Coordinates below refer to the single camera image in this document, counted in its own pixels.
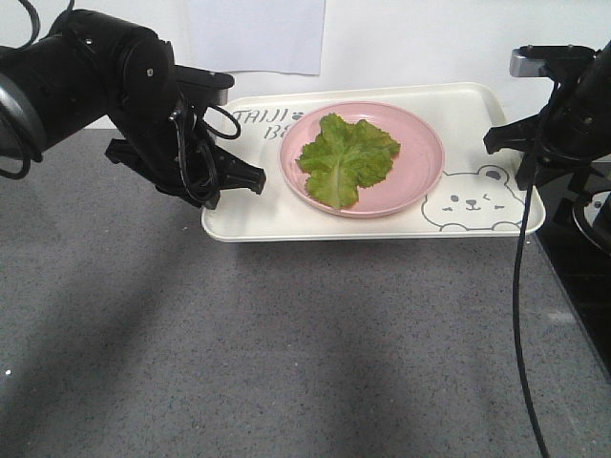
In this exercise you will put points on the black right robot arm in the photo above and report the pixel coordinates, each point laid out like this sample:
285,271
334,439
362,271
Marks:
594,80

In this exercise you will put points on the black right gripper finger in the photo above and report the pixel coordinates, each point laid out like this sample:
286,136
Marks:
526,136

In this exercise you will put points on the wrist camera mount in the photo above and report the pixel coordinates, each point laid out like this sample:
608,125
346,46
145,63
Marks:
555,62
203,87

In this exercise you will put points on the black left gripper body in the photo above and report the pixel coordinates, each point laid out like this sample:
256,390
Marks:
176,154

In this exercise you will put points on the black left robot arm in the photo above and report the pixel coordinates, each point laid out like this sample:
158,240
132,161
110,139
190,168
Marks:
92,65

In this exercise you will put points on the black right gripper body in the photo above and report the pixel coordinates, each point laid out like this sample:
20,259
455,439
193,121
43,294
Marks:
572,132

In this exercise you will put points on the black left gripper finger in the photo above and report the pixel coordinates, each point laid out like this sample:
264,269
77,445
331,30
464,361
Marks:
234,173

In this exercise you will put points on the cream bear serving tray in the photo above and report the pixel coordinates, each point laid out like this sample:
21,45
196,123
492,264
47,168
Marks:
476,195

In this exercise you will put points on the green lettuce leaf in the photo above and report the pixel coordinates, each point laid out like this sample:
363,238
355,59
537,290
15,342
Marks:
345,158

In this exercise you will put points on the pink round plate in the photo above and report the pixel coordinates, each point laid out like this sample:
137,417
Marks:
415,171

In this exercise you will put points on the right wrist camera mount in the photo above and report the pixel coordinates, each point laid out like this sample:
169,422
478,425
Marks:
555,62

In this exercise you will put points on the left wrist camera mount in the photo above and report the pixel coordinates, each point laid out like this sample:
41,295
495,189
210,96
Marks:
203,87

